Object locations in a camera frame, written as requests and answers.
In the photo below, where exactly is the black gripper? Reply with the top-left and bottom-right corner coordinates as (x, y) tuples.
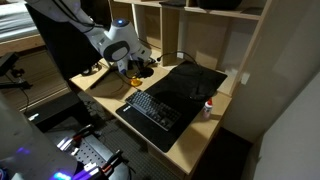
(128, 55), (155, 76)

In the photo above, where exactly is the dark grey mechanical keyboard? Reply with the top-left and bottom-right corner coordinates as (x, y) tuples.
(125, 89), (183, 132)

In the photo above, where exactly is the yellow rubber duck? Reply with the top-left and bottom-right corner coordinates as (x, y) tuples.
(129, 76), (143, 88)

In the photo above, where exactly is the wooden cubby shelf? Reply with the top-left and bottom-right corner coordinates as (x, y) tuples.
(108, 0), (278, 98)

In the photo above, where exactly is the large black desk mat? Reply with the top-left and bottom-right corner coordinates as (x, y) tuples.
(115, 61), (229, 154)

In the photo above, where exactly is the flat black tray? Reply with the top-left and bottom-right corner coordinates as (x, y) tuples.
(159, 0), (188, 8)

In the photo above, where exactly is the black computer monitor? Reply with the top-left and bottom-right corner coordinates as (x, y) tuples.
(25, 0), (113, 82)

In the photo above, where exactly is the white bottle with red cap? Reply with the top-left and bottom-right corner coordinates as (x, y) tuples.
(202, 98), (214, 120)

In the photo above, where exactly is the red and black clamp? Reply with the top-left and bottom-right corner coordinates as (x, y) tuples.
(71, 123), (96, 143)
(99, 149), (125, 173)

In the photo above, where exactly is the black box under desk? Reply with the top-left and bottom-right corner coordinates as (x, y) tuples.
(23, 90), (83, 133)

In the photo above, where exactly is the black zippered case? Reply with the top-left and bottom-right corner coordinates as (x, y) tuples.
(195, 0), (244, 11)

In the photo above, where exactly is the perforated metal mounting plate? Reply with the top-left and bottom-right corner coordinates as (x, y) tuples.
(54, 131), (133, 180)

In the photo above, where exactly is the translucent white robot housing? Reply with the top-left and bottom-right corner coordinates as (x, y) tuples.
(0, 91), (79, 180)

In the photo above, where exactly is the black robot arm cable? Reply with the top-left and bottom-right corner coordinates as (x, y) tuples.
(49, 0), (106, 34)

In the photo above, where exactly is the white wall outlet plate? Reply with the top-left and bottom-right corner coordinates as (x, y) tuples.
(240, 72), (252, 86)

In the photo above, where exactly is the wooden bed frame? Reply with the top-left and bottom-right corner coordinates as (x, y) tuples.
(0, 33), (46, 57)

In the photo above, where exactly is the black camera on tripod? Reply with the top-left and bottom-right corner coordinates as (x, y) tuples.
(0, 51), (34, 91)

